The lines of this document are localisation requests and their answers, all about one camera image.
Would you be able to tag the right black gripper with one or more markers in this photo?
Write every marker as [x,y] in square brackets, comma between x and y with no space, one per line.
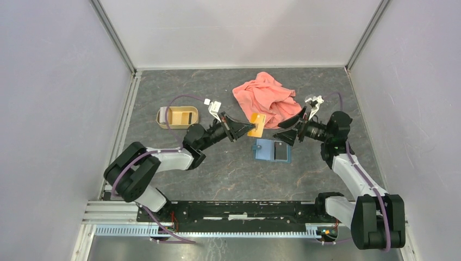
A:
[288,136]

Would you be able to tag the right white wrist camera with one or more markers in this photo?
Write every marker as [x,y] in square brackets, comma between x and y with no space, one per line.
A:
[314,102]

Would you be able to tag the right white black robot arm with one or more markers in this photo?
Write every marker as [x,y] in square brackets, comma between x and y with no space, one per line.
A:
[376,218]

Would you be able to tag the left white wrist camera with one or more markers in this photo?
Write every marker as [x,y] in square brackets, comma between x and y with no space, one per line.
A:
[213,108]

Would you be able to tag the blue card holder wallet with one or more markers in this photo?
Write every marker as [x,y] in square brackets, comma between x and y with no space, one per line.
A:
[263,149]

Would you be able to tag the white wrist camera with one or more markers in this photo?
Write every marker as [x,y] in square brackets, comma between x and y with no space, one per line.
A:
[213,108]
[314,102]

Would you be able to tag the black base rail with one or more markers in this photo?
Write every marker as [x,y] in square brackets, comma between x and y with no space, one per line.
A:
[240,216]

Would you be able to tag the grey card stack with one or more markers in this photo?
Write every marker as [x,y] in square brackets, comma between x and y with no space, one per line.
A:
[163,115]

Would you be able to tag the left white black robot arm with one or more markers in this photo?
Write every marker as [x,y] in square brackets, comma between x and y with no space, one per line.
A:
[131,173]

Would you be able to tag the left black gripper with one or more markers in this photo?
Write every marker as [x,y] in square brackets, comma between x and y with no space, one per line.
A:
[236,128]

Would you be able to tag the beige oval tray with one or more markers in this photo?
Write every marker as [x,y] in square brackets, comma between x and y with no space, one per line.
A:
[175,117]

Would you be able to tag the white slotted cable duct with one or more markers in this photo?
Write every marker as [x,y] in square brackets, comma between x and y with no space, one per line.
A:
[153,231]

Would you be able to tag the pink crumpled cloth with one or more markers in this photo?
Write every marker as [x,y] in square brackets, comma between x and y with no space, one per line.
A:
[267,96]

